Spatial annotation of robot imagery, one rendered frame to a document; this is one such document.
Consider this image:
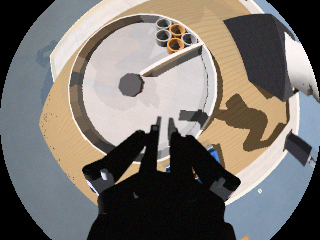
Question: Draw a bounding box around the blue plastic crate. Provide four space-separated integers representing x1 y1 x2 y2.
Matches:
165 144 220 183

